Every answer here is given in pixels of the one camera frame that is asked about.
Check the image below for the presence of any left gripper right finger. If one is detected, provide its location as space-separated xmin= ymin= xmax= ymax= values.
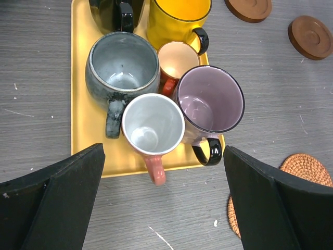
xmin=223 ymin=146 xmax=332 ymax=249

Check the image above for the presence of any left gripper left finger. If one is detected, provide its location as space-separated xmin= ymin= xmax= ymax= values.
xmin=1 ymin=143 xmax=105 ymax=249

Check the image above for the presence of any woven rattan coaster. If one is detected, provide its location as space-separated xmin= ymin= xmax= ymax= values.
xmin=227 ymin=195 xmax=241 ymax=238
xmin=279 ymin=153 xmax=332 ymax=187

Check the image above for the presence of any brown wooden saucer coaster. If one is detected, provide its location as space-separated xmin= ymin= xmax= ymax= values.
xmin=288 ymin=15 xmax=332 ymax=60
xmin=224 ymin=0 xmax=272 ymax=23

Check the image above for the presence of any small red cup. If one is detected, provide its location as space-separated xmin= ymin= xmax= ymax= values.
xmin=157 ymin=41 xmax=200 ymax=96

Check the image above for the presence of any yellow serving tray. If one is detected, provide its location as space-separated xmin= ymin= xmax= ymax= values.
xmin=70 ymin=0 xmax=226 ymax=179

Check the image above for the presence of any pink mug white interior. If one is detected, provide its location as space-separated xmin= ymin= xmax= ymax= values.
xmin=121 ymin=93 xmax=185 ymax=186

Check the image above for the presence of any grey speckled round mug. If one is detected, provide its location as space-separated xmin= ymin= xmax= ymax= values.
xmin=85 ymin=32 xmax=160 ymax=139

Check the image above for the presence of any black mug cream interior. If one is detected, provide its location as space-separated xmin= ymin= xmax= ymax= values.
xmin=89 ymin=0 xmax=145 ymax=34

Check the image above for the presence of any purple mug black handle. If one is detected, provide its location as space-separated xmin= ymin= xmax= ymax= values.
xmin=172 ymin=65 xmax=245 ymax=166

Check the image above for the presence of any yellow mug black handle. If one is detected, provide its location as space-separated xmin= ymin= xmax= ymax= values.
xmin=146 ymin=0 xmax=212 ymax=55

